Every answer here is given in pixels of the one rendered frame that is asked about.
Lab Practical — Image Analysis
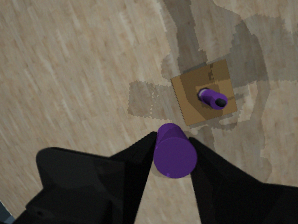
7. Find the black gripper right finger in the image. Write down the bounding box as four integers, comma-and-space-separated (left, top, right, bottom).
189, 137, 298, 224

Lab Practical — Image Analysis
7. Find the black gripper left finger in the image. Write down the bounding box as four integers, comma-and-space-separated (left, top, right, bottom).
36, 131, 157, 224

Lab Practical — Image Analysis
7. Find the brown square block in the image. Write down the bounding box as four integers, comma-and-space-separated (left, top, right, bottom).
171, 58, 238, 126

